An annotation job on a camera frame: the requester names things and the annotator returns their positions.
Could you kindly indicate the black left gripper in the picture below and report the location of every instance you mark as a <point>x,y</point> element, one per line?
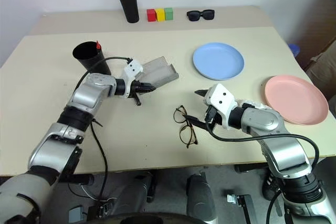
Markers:
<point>136,87</point>

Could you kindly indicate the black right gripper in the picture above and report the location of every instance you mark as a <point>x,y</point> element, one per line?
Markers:
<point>212,116</point>

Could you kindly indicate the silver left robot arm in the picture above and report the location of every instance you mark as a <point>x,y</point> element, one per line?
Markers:
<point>86,98</point>

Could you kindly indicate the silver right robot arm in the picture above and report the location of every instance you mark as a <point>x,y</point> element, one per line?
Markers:
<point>262,120</point>

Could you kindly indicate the grey open glasses case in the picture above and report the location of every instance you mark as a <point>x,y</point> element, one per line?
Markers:
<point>160,72</point>

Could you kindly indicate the wide black cup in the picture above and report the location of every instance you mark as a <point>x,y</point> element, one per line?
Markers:
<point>92,60</point>

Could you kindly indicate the tall black pen cup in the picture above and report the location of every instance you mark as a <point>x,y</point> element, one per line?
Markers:
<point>129,7</point>

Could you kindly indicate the tortoiseshell eyeglasses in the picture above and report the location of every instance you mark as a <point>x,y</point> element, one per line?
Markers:
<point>179,115</point>

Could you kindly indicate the blue plate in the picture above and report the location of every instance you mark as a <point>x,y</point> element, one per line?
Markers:
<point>218,61</point>

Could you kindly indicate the white wrist padding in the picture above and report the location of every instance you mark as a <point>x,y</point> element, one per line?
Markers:
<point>253,104</point>

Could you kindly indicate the orange marker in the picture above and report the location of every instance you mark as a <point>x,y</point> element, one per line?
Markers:
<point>98,45</point>

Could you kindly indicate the red block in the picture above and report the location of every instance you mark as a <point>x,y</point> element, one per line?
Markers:
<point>151,15</point>

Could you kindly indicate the yellow block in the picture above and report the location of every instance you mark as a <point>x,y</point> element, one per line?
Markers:
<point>160,15</point>

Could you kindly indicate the green block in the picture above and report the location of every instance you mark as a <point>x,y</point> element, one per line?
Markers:
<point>168,14</point>

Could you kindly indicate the dark rounded shape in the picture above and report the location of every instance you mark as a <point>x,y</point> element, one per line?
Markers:
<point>200,197</point>
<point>134,192</point>

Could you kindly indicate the black sunglasses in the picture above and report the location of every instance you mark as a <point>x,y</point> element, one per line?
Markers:
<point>200,15</point>

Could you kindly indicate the pink plate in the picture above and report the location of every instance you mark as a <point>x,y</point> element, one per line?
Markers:
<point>296,99</point>

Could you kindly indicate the black shoe white stripes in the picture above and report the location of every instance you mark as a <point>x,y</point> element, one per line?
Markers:
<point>270,186</point>

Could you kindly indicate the blue round container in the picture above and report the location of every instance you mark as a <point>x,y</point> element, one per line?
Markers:
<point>294,50</point>

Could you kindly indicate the small grey box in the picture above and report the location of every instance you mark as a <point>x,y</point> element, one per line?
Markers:
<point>75,214</point>

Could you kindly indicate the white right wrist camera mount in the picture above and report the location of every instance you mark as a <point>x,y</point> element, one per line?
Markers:
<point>219,96</point>

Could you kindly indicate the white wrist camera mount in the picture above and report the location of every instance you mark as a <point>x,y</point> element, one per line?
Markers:
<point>132,70</point>
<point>219,96</point>

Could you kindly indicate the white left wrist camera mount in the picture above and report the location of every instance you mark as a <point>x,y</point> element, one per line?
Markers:
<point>132,70</point>

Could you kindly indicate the metal bracket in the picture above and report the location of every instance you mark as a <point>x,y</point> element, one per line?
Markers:
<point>240,200</point>

